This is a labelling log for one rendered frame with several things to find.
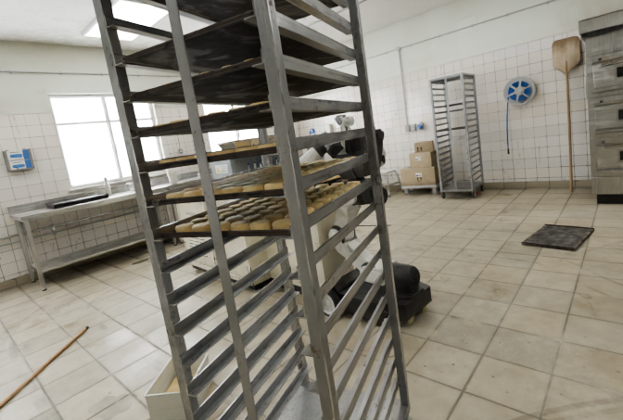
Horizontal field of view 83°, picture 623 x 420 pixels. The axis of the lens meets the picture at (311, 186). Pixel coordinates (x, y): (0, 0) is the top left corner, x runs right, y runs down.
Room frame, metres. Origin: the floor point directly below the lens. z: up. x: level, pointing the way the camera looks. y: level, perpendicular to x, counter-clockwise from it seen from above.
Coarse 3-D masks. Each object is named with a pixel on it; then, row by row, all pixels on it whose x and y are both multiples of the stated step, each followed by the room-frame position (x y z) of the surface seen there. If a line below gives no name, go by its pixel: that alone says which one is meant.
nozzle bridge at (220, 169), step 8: (224, 160) 2.92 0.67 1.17; (232, 160) 2.87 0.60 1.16; (240, 160) 3.02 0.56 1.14; (248, 160) 3.08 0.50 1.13; (256, 160) 3.13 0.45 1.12; (216, 168) 3.03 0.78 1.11; (224, 168) 2.93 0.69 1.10; (232, 168) 2.86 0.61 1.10; (240, 168) 3.01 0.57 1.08; (216, 176) 3.05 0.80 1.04
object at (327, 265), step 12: (312, 228) 2.51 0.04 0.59; (324, 228) 2.53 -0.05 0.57; (288, 240) 2.74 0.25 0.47; (312, 240) 2.53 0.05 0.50; (324, 240) 2.52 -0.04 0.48; (276, 252) 2.88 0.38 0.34; (336, 252) 2.59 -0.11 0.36; (324, 264) 2.50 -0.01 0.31; (336, 264) 2.57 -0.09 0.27; (276, 276) 2.92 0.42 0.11; (324, 276) 2.49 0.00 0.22; (300, 288) 2.75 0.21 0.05
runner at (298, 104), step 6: (294, 96) 0.82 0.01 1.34; (270, 102) 0.72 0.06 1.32; (294, 102) 0.81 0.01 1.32; (300, 102) 0.84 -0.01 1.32; (306, 102) 0.87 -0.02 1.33; (312, 102) 0.90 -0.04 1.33; (318, 102) 0.93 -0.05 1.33; (324, 102) 0.97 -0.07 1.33; (330, 102) 1.01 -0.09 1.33; (336, 102) 1.05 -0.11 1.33; (342, 102) 1.10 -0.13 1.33; (348, 102) 1.14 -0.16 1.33; (354, 102) 1.20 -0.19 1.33; (360, 102) 1.26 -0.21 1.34; (270, 108) 0.72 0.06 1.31; (294, 108) 0.81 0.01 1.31; (300, 108) 0.84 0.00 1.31; (306, 108) 0.86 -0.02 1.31; (312, 108) 0.90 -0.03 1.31; (318, 108) 0.93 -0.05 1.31; (324, 108) 0.97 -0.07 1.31; (330, 108) 1.00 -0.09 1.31; (336, 108) 1.04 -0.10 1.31; (342, 108) 1.09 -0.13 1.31; (348, 108) 1.14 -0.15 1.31; (354, 108) 1.19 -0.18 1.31; (360, 108) 1.25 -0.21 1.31
